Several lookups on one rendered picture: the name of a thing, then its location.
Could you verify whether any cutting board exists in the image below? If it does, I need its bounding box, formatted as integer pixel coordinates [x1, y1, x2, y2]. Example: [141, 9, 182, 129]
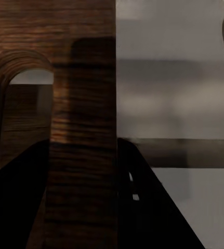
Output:
[0, 0, 117, 249]

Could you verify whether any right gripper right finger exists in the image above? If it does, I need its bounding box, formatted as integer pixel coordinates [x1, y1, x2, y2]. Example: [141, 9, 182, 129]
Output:
[117, 138, 205, 249]

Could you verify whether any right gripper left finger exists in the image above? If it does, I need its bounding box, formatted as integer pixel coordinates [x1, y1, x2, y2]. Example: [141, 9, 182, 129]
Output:
[0, 139, 50, 249]

